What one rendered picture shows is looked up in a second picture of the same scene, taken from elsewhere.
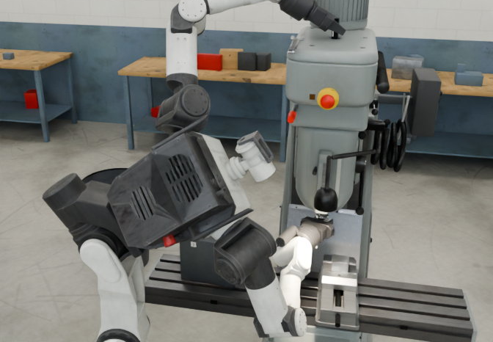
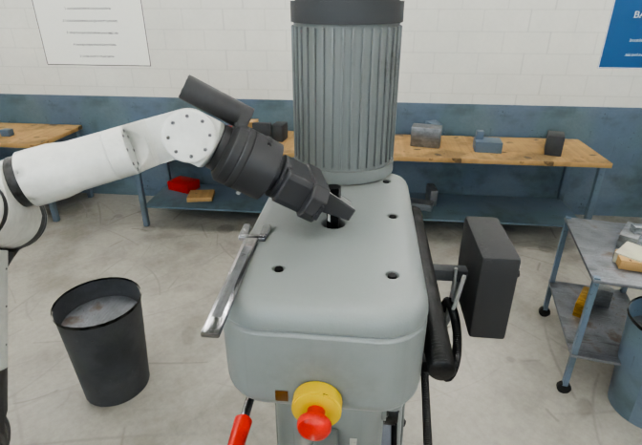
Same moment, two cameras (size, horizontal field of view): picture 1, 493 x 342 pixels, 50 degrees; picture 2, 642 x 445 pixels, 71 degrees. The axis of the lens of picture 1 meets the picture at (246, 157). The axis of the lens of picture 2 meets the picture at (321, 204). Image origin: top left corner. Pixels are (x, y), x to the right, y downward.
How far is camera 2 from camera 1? 108 cm
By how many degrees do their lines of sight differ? 5
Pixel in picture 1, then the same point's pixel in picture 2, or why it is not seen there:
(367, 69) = (405, 345)
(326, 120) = not seen: hidden behind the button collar
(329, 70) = (316, 349)
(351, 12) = (364, 153)
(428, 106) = (497, 297)
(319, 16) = (295, 193)
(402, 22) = (418, 87)
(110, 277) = not seen: outside the picture
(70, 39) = (78, 112)
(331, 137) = not seen: hidden behind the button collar
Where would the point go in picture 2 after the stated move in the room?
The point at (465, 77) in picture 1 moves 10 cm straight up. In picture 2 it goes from (484, 144) to (486, 134)
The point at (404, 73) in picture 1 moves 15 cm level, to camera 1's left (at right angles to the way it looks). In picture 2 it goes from (423, 140) to (408, 141)
